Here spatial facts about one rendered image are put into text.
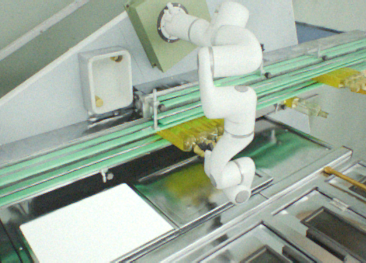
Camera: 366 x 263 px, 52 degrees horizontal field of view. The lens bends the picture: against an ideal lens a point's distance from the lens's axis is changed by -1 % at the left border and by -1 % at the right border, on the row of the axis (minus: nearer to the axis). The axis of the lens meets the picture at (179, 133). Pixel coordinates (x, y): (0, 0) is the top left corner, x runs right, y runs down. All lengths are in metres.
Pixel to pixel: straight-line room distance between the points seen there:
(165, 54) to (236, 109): 0.63
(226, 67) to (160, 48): 0.56
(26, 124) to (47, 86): 0.16
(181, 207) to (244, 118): 0.47
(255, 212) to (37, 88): 0.90
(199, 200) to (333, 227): 0.48
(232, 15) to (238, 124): 0.35
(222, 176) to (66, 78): 0.70
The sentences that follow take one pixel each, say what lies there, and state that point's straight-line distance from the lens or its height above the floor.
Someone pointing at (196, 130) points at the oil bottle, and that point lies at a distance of 1.50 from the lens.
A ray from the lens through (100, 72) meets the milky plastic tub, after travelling 1.49.
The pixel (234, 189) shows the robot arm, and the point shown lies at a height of 1.41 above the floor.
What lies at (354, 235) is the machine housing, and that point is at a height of 1.67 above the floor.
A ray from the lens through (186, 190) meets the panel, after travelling 1.43.
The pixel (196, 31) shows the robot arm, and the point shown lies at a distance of 1.36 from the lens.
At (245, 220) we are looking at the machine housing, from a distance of 1.35.
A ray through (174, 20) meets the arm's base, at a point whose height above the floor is 0.90.
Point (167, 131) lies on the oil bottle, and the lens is 1.51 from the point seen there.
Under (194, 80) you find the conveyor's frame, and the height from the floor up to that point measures 0.86.
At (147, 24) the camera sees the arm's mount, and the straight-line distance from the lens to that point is 1.47.
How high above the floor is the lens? 2.04
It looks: 44 degrees down
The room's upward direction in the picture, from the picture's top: 122 degrees clockwise
